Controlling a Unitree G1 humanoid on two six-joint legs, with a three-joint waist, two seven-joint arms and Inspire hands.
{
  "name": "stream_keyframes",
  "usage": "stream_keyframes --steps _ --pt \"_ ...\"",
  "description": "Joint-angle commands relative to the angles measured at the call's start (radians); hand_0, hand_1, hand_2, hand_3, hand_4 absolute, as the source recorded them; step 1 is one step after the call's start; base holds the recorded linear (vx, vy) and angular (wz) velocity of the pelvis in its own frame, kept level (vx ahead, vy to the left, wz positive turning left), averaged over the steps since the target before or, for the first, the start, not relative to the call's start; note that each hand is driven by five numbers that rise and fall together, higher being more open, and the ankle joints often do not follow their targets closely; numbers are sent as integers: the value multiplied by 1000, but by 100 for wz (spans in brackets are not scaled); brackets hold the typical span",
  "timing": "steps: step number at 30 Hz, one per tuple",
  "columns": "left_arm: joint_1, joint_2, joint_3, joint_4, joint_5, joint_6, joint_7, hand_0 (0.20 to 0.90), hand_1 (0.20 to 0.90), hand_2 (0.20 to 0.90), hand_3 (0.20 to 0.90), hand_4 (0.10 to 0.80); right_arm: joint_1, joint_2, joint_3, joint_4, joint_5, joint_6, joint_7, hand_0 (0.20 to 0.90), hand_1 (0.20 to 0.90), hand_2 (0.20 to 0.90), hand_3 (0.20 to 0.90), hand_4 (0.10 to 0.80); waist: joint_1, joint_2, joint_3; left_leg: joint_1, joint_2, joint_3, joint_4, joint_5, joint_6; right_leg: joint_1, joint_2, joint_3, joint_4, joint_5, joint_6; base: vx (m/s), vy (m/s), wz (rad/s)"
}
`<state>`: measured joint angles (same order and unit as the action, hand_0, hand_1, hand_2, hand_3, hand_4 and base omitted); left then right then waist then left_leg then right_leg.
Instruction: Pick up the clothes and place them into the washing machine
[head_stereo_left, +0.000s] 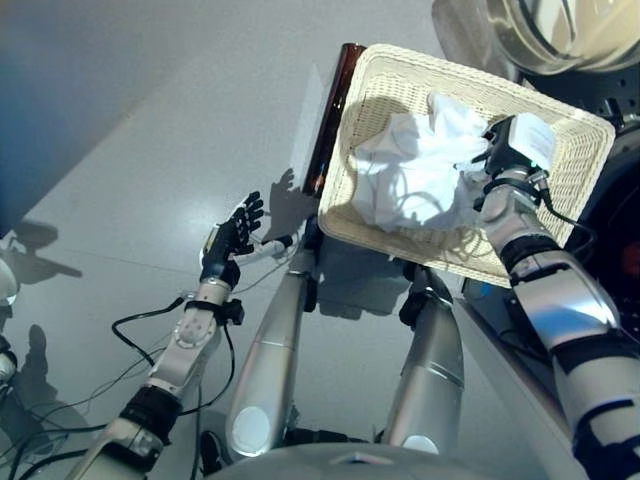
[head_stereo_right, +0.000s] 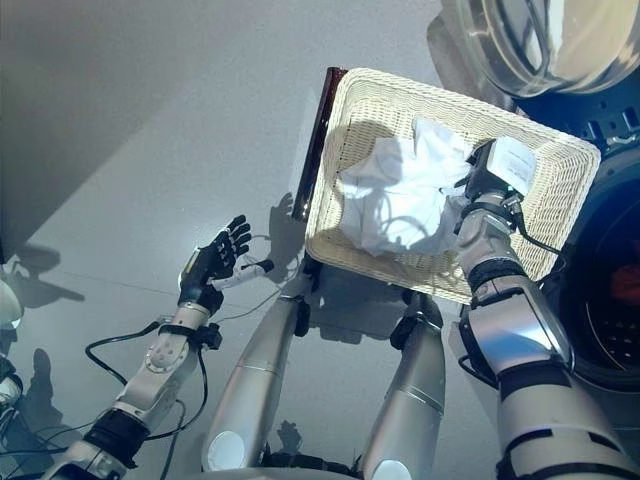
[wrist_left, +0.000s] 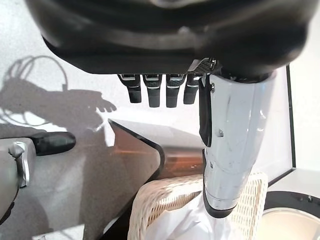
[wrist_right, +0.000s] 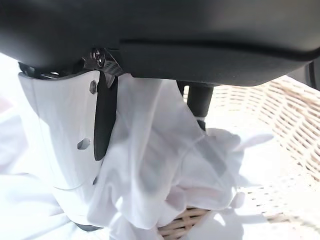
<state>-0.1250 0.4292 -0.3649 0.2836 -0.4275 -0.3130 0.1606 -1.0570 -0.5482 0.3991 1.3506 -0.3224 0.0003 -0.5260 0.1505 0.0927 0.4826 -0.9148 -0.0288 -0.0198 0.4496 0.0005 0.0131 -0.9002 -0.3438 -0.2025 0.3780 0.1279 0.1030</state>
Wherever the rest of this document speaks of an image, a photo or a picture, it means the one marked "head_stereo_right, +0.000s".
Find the silver robot left leg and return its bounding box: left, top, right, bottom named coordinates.
left=201, top=294, right=312, bottom=472

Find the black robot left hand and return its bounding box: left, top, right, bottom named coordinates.
left=178, top=214, right=275, bottom=316

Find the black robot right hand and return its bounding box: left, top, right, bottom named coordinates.
left=437, top=137, right=540, bottom=201

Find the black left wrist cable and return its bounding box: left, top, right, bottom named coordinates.
left=83, top=319, right=210, bottom=444

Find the cream wicker laundry basket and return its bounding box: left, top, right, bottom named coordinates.
left=303, top=68, right=602, bottom=306

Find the round glass washing machine door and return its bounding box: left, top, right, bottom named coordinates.
left=426, top=0, right=640, bottom=132

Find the thin black floor cable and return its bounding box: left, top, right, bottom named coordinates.
left=0, top=399, right=187, bottom=480

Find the orange-red garment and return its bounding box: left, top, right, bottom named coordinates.
left=610, top=263, right=640, bottom=297

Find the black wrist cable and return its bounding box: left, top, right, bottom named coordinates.
left=504, top=197, right=569, bottom=266
left=83, top=319, right=210, bottom=444

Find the white garment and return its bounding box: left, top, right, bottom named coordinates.
left=338, top=115, right=475, bottom=258

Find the silver robot right leg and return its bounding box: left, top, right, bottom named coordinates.
left=359, top=298, right=447, bottom=480

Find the grey front-load washing machine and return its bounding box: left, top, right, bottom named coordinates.
left=512, top=92, right=640, bottom=399

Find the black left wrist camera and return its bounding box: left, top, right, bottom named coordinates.
left=198, top=322, right=223, bottom=351

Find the thin white floor cable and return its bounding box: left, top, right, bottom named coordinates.
left=217, top=233, right=304, bottom=322

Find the silver white cylindrical device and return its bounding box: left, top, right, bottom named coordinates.
left=0, top=278, right=26, bottom=332

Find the grey robot torso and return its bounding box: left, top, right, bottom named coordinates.
left=257, top=447, right=364, bottom=480

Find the dark cluttered equipment base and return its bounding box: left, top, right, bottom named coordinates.
left=0, top=349, right=27, bottom=451

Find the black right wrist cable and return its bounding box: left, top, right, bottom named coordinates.
left=504, top=197, right=569, bottom=266

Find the silver robot leg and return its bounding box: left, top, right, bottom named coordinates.
left=201, top=294, right=312, bottom=472
left=359, top=298, right=447, bottom=480

